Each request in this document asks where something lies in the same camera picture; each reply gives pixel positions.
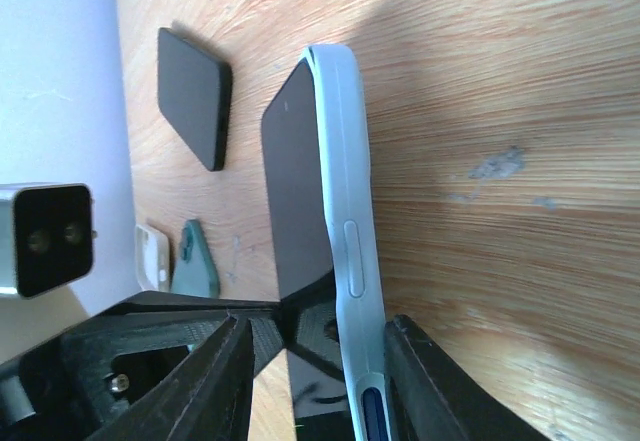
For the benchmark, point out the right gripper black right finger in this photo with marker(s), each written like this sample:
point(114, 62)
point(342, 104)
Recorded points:
point(433, 398)

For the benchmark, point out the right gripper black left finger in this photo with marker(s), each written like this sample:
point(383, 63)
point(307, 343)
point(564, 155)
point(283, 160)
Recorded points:
point(207, 397)

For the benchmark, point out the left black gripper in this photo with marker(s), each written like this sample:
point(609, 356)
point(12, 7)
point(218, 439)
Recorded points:
point(69, 389)

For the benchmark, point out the white translucent phone case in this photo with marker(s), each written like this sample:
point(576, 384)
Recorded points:
point(152, 258)

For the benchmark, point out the blue phone dark screen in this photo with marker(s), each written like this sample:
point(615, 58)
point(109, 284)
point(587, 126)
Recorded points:
point(303, 260)

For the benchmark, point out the black phone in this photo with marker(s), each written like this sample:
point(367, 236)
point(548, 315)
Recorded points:
point(194, 91)

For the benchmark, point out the light blue phone case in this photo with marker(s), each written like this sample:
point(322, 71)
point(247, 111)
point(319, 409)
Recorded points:
point(346, 188)

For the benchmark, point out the teal phone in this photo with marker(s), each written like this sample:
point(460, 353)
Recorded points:
point(195, 273)

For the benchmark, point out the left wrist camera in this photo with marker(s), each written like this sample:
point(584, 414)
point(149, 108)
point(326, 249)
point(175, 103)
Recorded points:
point(47, 237)

